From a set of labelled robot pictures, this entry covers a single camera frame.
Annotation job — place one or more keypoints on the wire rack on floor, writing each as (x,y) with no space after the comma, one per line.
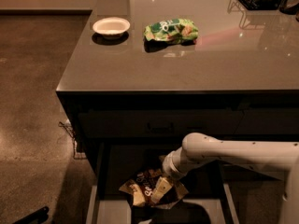
(78,152)

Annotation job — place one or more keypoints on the dark counter cabinet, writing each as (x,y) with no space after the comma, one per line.
(242,60)

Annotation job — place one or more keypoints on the open middle drawer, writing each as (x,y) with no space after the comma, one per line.
(209,200)

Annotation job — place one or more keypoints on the brown chip bag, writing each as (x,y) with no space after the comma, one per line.
(141,185)

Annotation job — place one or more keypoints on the white bowl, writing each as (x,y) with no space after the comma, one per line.
(111,28)

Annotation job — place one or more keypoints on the black object floor corner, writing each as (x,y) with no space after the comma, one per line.
(37,217)

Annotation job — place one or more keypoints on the dark round object on counter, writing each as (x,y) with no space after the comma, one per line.
(289,7)

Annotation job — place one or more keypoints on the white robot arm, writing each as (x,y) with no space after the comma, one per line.
(276,159)

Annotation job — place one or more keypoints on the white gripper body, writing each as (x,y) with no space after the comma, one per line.
(169,166)

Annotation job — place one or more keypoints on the closed top drawer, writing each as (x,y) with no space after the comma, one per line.
(158,123)

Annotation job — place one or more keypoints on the green chip bag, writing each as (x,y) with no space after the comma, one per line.
(176,31)

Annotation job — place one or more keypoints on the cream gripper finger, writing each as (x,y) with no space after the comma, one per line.
(163,185)

